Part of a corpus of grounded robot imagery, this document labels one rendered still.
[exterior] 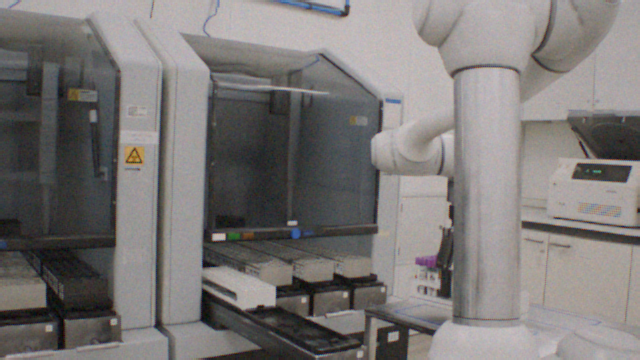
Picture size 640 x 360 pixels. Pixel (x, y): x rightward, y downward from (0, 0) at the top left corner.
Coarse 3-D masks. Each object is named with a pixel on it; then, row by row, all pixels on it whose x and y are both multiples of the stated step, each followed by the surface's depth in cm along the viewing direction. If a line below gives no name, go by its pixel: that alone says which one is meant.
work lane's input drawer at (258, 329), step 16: (208, 304) 161; (224, 304) 155; (224, 320) 153; (240, 320) 146; (256, 320) 141; (272, 320) 145; (288, 320) 146; (304, 320) 144; (256, 336) 139; (272, 336) 133; (288, 336) 130; (304, 336) 133; (320, 336) 134; (336, 336) 133; (272, 352) 133; (288, 352) 128; (304, 352) 123; (320, 352) 120; (336, 352) 122; (352, 352) 125
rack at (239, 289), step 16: (208, 272) 168; (224, 272) 169; (208, 288) 165; (224, 288) 165; (240, 288) 151; (256, 288) 152; (272, 288) 153; (240, 304) 149; (256, 304) 151; (272, 304) 154
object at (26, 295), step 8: (0, 288) 129; (8, 288) 131; (16, 288) 132; (24, 288) 133; (32, 288) 134; (40, 288) 135; (0, 296) 130; (8, 296) 131; (16, 296) 132; (24, 296) 133; (32, 296) 134; (40, 296) 135; (0, 304) 130; (8, 304) 131; (16, 304) 132; (24, 304) 133; (32, 304) 134; (40, 304) 135
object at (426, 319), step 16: (384, 304) 159; (400, 304) 160; (416, 304) 160; (368, 320) 154; (384, 320) 149; (400, 320) 145; (416, 320) 144; (432, 320) 145; (528, 320) 147; (544, 320) 147; (560, 320) 147; (576, 320) 148; (592, 320) 148; (608, 320) 148; (368, 336) 154; (544, 336) 133; (560, 336) 134; (368, 352) 154; (544, 352) 122
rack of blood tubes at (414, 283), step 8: (416, 280) 149; (424, 280) 148; (416, 288) 149; (416, 296) 149; (424, 296) 147; (432, 296) 146; (440, 296) 146; (528, 296) 135; (424, 304) 148; (432, 304) 145; (440, 304) 144; (448, 304) 142; (520, 304) 133; (528, 304) 135; (520, 312) 133
